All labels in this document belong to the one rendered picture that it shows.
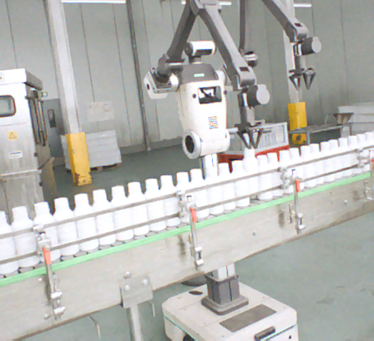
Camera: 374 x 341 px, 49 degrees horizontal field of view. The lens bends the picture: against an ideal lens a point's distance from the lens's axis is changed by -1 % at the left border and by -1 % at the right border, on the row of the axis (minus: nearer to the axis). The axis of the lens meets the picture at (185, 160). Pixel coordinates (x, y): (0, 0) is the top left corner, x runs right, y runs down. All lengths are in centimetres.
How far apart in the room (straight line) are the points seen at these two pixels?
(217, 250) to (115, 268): 37
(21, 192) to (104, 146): 619
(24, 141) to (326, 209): 373
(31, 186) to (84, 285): 372
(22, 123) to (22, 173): 54
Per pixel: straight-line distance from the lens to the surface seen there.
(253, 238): 155
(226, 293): 238
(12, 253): 123
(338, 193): 184
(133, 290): 133
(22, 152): 491
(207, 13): 168
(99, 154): 1091
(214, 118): 215
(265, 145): 395
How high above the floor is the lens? 139
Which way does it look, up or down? 7 degrees down
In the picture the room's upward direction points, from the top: 7 degrees counter-clockwise
